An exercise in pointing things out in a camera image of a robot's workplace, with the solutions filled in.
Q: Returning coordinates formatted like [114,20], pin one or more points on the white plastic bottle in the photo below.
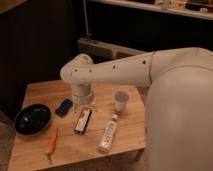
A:
[108,134]

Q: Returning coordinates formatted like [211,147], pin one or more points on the grey baseboard heater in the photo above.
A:
[105,50]

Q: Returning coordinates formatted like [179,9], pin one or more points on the black ceramic bowl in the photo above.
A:
[32,119]

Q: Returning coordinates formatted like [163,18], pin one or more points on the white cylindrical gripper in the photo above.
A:
[82,95]

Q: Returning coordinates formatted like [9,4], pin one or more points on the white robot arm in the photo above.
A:
[179,103]

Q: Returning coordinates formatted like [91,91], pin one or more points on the wall shelf with items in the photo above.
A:
[164,8]

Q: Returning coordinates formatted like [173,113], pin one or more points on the orange carrot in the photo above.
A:
[50,148]

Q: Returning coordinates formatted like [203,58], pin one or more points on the blue rectangular sponge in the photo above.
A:
[64,107]

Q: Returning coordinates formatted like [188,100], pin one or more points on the white ceramic cup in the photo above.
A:
[120,100]

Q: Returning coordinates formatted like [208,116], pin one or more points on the wooden table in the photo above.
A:
[28,153]

